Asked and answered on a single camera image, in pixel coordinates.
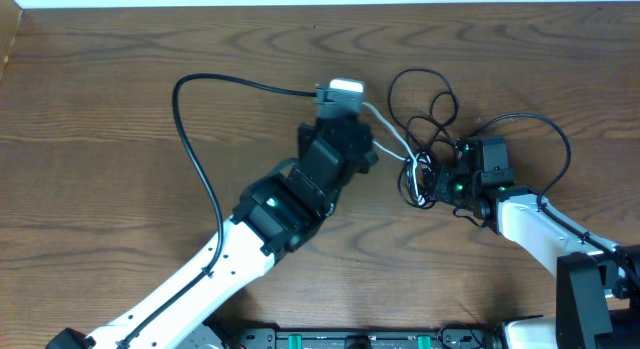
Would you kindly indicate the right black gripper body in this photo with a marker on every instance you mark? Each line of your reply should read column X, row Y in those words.
column 453, row 189

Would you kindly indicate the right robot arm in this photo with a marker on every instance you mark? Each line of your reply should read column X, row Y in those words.
column 597, row 279

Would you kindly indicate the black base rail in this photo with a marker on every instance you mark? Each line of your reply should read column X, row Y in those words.
column 454, row 336

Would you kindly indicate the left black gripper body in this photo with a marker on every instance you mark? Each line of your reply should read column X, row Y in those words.
column 367, row 156

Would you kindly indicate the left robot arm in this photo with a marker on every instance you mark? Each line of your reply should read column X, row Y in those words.
column 274, row 217

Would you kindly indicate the wooden board at left edge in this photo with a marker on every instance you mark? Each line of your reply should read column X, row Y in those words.
column 10, row 19

